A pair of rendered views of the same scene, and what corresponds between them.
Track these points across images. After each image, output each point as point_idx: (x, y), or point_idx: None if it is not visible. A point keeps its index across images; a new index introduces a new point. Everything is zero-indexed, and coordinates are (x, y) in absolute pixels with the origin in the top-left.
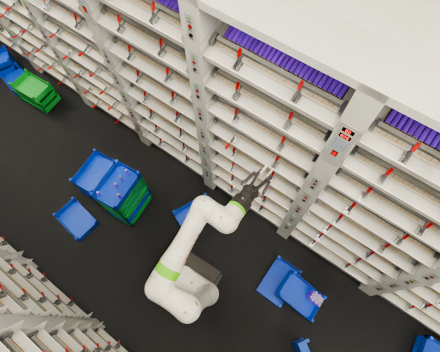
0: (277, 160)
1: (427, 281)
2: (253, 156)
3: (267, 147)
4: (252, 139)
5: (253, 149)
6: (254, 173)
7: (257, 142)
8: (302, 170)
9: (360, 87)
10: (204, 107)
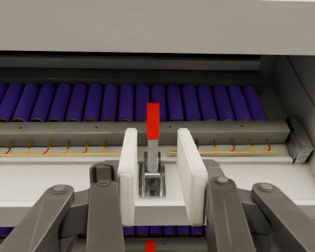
0: (159, 132)
1: None
2: (26, 203)
3: (79, 6)
4: None
5: (16, 171)
6: (71, 205)
7: (1, 48)
8: (266, 145)
9: None
10: None
